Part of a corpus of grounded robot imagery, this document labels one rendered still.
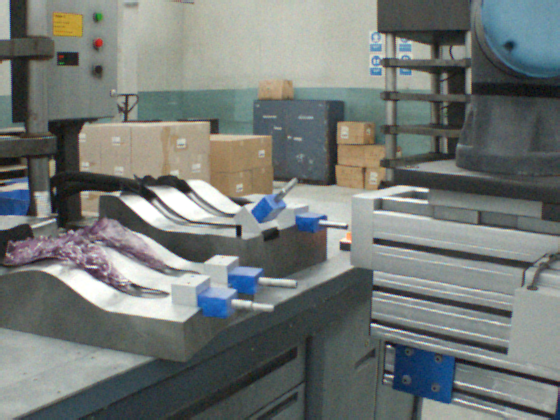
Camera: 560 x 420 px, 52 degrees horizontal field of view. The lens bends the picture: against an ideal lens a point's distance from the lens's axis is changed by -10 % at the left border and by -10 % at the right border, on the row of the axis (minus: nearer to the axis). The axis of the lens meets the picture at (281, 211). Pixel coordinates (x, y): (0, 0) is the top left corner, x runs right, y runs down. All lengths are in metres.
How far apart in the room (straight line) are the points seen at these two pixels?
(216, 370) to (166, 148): 4.09
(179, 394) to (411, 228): 0.42
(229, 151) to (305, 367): 4.61
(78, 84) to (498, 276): 1.41
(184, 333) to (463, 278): 0.34
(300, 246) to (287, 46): 7.99
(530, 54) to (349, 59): 7.97
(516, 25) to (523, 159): 0.18
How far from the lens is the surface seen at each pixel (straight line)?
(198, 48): 10.21
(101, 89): 1.90
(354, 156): 8.03
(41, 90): 1.61
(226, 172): 5.79
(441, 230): 0.72
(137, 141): 5.19
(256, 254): 1.04
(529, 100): 0.69
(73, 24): 1.85
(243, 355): 1.02
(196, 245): 1.08
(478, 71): 0.72
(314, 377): 1.25
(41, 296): 0.86
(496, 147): 0.68
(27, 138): 1.59
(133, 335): 0.79
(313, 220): 1.12
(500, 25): 0.55
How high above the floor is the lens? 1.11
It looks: 10 degrees down
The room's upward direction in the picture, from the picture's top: straight up
